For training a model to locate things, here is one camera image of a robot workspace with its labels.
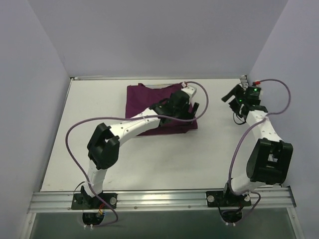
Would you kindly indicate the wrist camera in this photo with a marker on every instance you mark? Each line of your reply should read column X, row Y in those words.
column 253, row 93
column 190, row 91

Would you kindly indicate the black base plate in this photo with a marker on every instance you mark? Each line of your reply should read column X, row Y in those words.
column 82, row 202
column 216, row 199

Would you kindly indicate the wire mesh instrument tray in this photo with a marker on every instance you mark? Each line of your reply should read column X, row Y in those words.
column 157, row 86

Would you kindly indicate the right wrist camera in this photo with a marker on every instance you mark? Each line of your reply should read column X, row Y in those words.
column 253, row 93

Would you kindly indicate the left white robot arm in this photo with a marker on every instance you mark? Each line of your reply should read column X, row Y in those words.
column 104, row 145

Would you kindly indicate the front aluminium rail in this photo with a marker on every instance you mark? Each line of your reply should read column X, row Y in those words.
column 157, row 200

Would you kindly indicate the purple cloth wrap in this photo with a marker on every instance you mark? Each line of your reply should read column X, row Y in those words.
column 140, row 97

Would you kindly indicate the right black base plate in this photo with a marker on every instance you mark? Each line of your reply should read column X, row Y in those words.
column 216, row 199

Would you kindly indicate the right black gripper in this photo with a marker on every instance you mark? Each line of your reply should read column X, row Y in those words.
column 234, row 98

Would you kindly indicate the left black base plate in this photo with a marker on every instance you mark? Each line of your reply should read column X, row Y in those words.
column 82, row 202

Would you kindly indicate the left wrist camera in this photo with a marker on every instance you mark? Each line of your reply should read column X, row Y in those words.
column 190, row 91

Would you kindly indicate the back aluminium rail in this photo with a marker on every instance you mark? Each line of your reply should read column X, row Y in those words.
column 86, row 78

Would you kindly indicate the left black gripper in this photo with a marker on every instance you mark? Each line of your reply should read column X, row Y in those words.
column 189, row 112

